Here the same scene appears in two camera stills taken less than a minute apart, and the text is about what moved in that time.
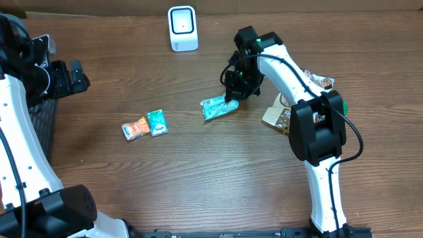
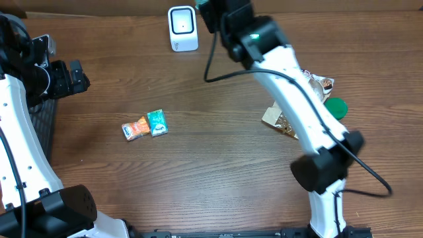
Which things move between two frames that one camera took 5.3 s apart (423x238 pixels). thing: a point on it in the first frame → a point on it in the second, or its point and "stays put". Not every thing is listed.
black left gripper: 67,86 stays put
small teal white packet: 157,123 stays put
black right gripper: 238,92 → 211,24
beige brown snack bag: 278,114 stays put
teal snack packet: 217,106 → 200,2
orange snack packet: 133,129 stays put
